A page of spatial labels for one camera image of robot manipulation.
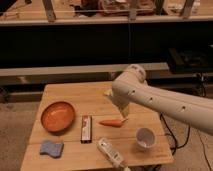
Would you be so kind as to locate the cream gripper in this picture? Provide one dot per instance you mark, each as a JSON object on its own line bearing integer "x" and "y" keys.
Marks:
{"x": 120, "y": 102}

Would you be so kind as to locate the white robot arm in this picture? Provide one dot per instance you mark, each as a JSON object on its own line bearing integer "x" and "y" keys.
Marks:
{"x": 131, "y": 86}

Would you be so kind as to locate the orange carrot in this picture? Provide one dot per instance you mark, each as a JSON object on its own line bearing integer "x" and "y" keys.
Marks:
{"x": 113, "y": 122}

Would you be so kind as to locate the white cup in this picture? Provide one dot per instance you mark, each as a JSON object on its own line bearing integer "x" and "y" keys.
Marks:
{"x": 145, "y": 138}

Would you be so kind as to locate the red rectangular box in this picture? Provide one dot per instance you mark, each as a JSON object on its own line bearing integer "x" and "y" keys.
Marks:
{"x": 86, "y": 129}

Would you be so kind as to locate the wooden table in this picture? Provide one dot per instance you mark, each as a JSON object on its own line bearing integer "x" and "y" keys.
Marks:
{"x": 88, "y": 99}

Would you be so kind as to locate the long wooden bench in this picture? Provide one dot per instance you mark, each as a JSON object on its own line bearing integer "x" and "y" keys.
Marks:
{"x": 48, "y": 75}

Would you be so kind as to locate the orange bowl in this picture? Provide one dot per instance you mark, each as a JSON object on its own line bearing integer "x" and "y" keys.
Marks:
{"x": 58, "y": 116}

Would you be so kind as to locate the blue sponge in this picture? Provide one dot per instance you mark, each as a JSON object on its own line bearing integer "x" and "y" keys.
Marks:
{"x": 52, "y": 149}

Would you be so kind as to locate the upper wooden shelf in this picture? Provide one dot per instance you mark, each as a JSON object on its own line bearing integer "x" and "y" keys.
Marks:
{"x": 89, "y": 12}

